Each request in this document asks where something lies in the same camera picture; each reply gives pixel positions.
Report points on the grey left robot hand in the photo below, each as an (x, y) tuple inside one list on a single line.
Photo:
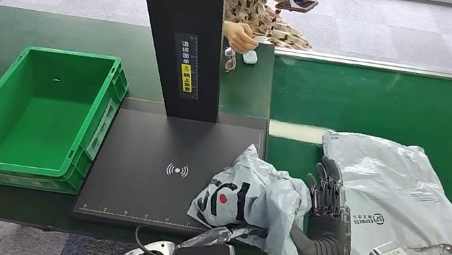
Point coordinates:
[(213, 234)]

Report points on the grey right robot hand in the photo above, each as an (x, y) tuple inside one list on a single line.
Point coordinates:
[(326, 237)]

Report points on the person's right hand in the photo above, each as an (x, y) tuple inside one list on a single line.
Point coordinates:
[(240, 37)]

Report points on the smartphone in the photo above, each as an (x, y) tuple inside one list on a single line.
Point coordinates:
[(297, 4)]

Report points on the grey package with black print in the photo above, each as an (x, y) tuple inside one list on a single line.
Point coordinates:
[(260, 195)]

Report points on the green conveyor belt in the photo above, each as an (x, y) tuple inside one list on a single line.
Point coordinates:
[(392, 107)]

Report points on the small white earbud case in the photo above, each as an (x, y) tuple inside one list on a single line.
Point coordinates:
[(250, 58)]

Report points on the person in patterned clothes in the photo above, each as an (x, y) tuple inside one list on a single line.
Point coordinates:
[(249, 7)]

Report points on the black scanner column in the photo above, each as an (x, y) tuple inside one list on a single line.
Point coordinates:
[(181, 10)]

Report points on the yellow warning sticker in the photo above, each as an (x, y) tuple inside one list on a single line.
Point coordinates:
[(186, 78)]

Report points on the large grey express mailer bag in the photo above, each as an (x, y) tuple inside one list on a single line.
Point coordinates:
[(401, 195)]

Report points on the black scanner platform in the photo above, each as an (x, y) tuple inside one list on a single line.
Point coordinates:
[(146, 141)]

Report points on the green plastic crate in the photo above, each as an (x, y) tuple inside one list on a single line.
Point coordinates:
[(40, 124)]

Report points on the folded clear-frame glasses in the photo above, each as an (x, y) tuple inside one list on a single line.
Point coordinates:
[(230, 63)]

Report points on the narrow aluminium conveyor rail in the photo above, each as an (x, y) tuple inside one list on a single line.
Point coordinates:
[(399, 66)]

